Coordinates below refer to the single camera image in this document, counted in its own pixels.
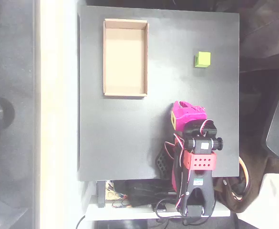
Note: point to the magenta gripper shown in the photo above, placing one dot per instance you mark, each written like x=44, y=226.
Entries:
x=186, y=114

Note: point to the green cube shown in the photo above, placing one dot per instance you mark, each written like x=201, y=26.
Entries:
x=203, y=59

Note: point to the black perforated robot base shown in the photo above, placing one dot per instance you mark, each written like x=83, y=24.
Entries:
x=163, y=162

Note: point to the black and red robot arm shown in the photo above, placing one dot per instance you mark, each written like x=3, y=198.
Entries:
x=202, y=186

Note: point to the shallow cardboard box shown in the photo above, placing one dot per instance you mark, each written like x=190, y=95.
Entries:
x=125, y=57

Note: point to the brown bag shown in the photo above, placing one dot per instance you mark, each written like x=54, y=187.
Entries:
x=230, y=198

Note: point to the black plug connector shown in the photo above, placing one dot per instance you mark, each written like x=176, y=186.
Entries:
x=160, y=208

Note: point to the small wooden circuit holder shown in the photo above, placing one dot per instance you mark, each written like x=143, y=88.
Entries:
x=111, y=193

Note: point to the white shelf board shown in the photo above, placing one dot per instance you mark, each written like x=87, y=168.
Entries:
x=120, y=213

